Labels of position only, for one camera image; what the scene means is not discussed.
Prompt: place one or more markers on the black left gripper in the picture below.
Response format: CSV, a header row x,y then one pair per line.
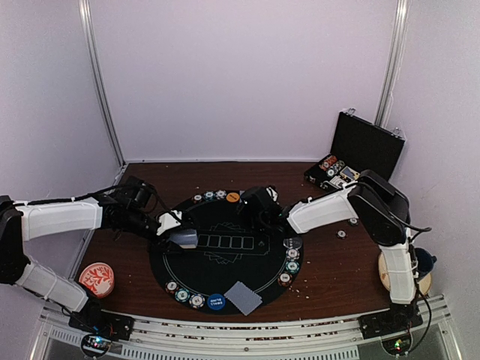
x,y
165,232

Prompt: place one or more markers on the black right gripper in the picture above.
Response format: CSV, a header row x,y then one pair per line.
x,y
241,208

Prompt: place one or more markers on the blue patterned card deck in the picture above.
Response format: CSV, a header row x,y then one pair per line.
x,y
185,238

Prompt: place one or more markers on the yellow big blind button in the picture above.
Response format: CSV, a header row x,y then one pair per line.
x,y
233,197

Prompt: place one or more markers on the blue white chip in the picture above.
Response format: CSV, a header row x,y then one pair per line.
x,y
292,254
197,301
220,194

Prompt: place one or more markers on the clear round dealer button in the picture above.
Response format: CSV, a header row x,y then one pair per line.
x,y
293,243

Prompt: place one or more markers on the blue small blind button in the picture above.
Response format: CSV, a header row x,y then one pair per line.
x,y
216,302

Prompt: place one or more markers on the card dealt to small blind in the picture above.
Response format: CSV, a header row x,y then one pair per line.
x,y
243,298

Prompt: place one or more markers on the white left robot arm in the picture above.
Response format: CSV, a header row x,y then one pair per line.
x,y
24,221

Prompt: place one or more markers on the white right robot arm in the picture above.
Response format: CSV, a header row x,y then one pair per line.
x,y
369,201

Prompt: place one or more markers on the round black poker mat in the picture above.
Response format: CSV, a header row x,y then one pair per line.
x,y
228,251

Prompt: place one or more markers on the red white patterned cup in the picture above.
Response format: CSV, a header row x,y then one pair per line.
x,y
99,278

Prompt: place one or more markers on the red chip row in case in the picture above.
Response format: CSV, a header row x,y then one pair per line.
x,y
327,162

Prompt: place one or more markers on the brown poker chip stack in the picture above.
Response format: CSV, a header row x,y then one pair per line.
x,y
341,234

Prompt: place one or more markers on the green chip row in case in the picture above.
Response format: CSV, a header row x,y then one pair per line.
x,y
335,168

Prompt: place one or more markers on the card deck in case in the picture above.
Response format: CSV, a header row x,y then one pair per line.
x,y
344,177

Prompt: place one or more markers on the black poker chip case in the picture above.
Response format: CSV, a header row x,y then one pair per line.
x,y
362,146

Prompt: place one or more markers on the dark blue mug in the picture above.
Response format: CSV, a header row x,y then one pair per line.
x,y
425,262

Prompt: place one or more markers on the round wooden coaster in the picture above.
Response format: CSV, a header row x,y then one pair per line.
x,y
425,283

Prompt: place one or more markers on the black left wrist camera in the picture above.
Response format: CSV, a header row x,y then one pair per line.
x,y
138,193

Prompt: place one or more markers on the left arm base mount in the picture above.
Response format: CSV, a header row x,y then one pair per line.
x,y
101,328

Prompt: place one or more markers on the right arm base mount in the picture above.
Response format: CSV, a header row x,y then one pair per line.
x,y
394,325

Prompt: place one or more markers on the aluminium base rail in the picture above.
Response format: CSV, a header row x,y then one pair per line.
x,y
338,337

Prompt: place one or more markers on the aluminium frame post left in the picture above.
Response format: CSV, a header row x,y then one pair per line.
x,y
100,90

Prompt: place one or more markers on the aluminium frame post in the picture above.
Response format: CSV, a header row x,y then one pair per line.
x,y
393,67
100,90

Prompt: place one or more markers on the aluminium frame post right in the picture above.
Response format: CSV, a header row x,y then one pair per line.
x,y
393,67

